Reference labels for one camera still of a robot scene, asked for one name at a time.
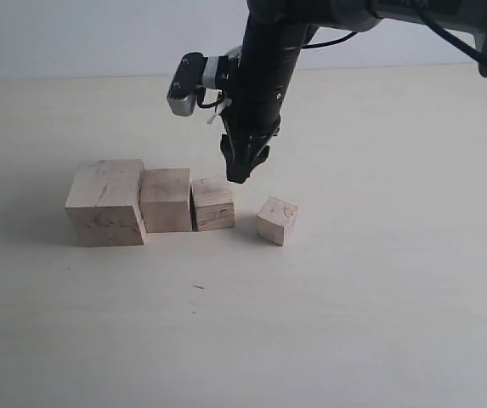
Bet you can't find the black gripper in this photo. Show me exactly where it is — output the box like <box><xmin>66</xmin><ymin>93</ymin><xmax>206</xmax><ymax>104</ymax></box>
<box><xmin>220</xmin><ymin>20</ymin><xmax>318</xmax><ymax>184</ymax></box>

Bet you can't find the third largest wooden cube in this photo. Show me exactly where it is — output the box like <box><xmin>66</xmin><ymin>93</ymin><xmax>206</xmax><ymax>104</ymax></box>
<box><xmin>192</xmin><ymin>178</ymin><xmax>235</xmax><ymax>232</ymax></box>

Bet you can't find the smallest wooden cube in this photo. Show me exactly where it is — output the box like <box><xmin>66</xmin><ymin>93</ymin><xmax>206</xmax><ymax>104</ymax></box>
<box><xmin>257</xmin><ymin>196</ymin><xmax>297</xmax><ymax>247</ymax></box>

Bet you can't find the second largest wooden cube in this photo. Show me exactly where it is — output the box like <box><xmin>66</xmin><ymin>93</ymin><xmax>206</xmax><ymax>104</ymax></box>
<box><xmin>139</xmin><ymin>168</ymin><xmax>192</xmax><ymax>233</ymax></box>

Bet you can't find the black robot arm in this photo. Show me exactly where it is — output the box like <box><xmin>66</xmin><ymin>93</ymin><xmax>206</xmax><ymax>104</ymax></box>
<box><xmin>220</xmin><ymin>0</ymin><xmax>487</xmax><ymax>184</ymax></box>

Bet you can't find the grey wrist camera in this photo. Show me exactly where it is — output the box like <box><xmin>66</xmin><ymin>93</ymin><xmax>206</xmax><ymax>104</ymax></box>
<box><xmin>167</xmin><ymin>46</ymin><xmax>241</xmax><ymax>122</ymax></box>

